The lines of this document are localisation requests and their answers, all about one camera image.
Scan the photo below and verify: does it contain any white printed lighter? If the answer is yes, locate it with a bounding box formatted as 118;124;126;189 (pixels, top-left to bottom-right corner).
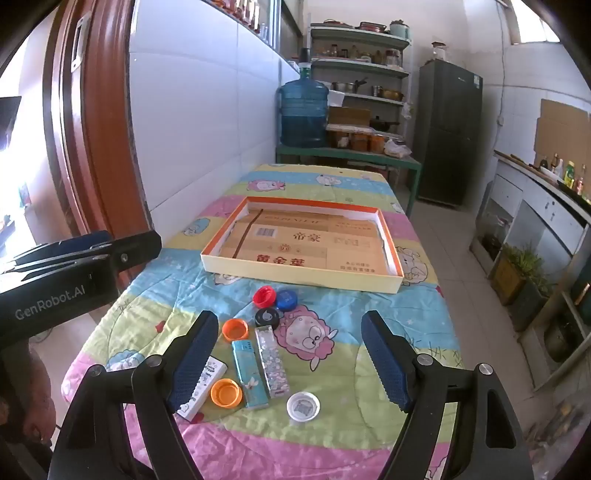
174;356;228;422

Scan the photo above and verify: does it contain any cartoon sheep printed blanket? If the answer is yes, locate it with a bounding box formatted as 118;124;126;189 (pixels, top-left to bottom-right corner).
61;162;462;480

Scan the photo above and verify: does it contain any teal lighter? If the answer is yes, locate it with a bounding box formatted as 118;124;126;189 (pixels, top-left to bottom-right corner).
231;340;270;411

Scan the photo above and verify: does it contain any shallow orange-rimmed cardboard tray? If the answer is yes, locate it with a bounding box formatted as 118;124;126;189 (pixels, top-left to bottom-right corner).
200;196;405;294

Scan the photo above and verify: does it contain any dark refrigerator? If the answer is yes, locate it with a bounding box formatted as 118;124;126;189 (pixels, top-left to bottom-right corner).
412;60;484;210

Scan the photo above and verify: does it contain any light orange bottle cap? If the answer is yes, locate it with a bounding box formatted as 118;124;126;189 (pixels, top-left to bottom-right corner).
210;378;243;409

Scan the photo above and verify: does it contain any window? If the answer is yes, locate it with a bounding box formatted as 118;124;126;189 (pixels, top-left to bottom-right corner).
510;0;561;46

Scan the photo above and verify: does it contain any white plastic bag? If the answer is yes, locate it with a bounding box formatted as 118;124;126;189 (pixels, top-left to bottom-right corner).
383;138;413;158

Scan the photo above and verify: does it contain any green table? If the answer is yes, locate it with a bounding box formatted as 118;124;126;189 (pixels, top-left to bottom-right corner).
276;144;423;217

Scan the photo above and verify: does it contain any clear glitter lighter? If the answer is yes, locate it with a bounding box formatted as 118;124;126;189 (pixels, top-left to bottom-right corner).
255;325;289;400

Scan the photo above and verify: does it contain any green potted plant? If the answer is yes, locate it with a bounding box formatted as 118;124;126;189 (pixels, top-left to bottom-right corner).
492;242;555;305

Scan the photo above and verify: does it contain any row of glass jars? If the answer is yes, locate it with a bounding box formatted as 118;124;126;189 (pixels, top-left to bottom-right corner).
203;0;280;47

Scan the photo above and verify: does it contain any red bottle cap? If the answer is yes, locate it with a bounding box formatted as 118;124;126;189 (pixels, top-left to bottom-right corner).
252;286;278;309

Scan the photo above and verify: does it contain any red wooden door frame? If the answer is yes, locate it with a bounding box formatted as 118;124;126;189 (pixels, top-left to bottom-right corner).
41;0;155;241

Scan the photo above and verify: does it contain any dark metal pot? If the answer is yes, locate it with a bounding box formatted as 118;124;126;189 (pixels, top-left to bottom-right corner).
545;314;583;363

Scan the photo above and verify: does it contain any person's left forearm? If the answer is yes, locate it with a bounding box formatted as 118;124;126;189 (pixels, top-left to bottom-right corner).
0;339;58;446

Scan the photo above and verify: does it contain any cardboard wall sheet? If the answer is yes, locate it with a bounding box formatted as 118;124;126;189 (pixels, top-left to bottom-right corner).
533;98;591;174

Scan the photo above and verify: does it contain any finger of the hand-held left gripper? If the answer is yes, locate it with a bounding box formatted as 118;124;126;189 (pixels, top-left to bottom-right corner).
4;231;114;274
108;230;163;280

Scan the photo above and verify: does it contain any brown cardboard box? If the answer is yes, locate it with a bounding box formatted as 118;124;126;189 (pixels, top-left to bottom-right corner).
329;107;371;126

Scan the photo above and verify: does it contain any pale green shelf unit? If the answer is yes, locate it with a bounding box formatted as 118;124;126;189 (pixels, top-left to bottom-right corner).
308;23;413;139

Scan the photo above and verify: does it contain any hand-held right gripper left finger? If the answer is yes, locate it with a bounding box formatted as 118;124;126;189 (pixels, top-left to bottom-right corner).
53;310;220;480

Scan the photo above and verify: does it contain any dark orange bottle cap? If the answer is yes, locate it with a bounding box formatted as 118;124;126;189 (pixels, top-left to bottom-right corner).
222;319;249;341

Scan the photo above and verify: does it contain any white bottle cap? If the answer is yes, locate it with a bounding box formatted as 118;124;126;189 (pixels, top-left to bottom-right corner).
286;391;321;423

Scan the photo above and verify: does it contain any blue water jug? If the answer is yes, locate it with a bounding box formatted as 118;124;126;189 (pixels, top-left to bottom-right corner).
277;68;330;149

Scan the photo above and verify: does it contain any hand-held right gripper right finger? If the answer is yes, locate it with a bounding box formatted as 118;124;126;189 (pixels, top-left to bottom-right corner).
360;310;536;480

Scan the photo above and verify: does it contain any white counter cabinet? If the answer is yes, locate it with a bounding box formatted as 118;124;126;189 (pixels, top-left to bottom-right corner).
471;150;591;324

